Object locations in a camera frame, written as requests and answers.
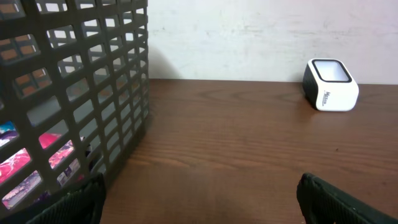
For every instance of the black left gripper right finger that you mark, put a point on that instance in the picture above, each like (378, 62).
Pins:
(321, 202)

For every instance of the grey plastic mesh basket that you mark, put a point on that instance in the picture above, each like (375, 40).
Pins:
(78, 69)

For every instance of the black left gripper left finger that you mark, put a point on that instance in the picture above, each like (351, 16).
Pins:
(81, 202)

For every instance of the red purple snack packet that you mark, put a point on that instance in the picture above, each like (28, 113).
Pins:
(21, 158)

